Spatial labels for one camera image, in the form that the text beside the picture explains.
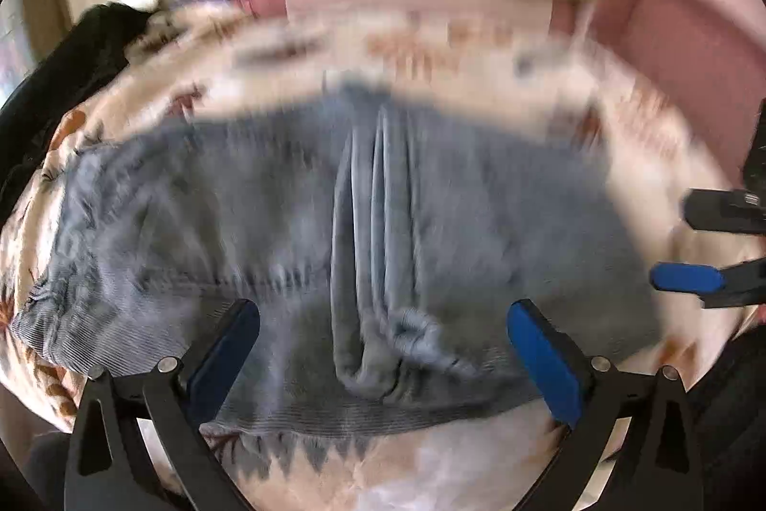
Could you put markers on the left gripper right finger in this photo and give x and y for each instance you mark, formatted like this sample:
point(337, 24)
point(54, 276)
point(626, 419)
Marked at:
point(658, 467)

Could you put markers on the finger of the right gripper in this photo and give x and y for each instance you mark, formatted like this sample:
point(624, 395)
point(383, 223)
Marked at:
point(735, 211)
point(734, 286)

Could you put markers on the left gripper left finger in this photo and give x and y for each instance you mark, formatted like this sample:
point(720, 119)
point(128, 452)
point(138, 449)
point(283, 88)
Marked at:
point(108, 464)

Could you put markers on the blue denim pants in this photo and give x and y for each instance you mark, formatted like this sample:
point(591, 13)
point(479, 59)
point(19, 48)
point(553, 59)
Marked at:
point(382, 242)

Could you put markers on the pink sofa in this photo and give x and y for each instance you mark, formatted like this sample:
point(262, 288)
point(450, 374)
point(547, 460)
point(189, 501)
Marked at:
point(708, 56)

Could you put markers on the black garment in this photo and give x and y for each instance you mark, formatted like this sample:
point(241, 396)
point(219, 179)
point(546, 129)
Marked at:
point(89, 57)

